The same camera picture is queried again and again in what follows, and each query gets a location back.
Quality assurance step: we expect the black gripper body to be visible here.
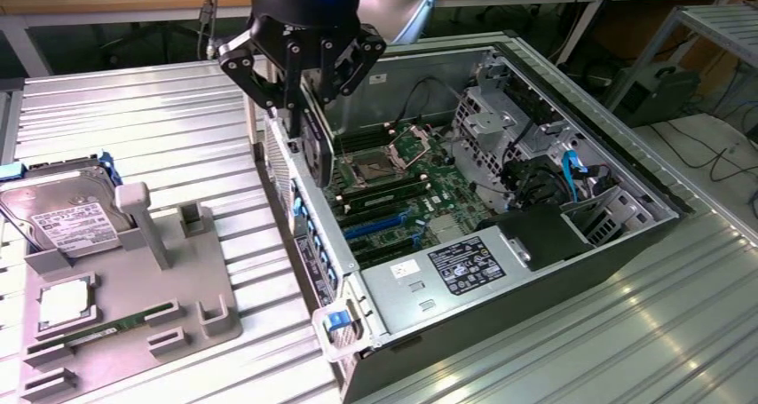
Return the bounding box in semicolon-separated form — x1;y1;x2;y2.
246;0;363;37

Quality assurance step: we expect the black expansion card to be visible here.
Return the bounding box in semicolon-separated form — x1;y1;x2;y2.
295;68;338;188

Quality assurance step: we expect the metal socket cover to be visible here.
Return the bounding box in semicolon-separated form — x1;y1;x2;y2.
385;126;439;163

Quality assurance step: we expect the CPU socket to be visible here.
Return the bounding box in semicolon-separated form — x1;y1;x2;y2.
349;148;410;188

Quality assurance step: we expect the metal disk bay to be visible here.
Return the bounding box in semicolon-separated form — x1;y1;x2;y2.
453;52;570;210

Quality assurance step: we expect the installed RAM stick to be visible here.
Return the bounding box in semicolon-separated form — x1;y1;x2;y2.
342;190;429;213

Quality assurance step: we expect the green motherboard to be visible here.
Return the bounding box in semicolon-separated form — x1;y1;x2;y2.
307;119;493;267

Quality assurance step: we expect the blue expansion slot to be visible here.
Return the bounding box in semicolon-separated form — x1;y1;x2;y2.
342;212;407;242

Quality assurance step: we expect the silver chipset heat sink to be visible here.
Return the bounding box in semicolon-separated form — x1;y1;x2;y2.
429;215;469;242

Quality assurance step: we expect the hard disk with blue carrier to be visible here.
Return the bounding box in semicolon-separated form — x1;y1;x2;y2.
0;151;138;258

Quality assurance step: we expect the grey power supply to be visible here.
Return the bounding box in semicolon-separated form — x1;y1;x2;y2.
361;226;534;334

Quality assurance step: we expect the open PC case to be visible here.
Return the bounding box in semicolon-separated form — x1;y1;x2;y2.
246;30;698;404

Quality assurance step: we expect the dark grey machine box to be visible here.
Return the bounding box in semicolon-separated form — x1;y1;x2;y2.
615;64;704;128

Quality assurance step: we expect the grey parts rack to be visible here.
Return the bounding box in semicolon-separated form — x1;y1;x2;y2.
20;181;244;400

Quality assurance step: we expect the silver CPU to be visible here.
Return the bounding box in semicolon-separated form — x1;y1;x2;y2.
38;283;100;329

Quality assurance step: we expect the metal slat side table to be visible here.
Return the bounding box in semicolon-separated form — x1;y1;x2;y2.
603;4;758;123

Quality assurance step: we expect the green RAM stick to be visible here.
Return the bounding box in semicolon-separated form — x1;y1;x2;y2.
28;313;152;350

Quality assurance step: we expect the black cable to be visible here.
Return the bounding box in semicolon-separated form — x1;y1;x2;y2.
401;77;470;128

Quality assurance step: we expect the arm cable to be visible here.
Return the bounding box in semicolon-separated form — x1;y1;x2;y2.
198;0;224;61

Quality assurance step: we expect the blue wire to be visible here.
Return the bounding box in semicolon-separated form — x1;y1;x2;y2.
562;148;589;205

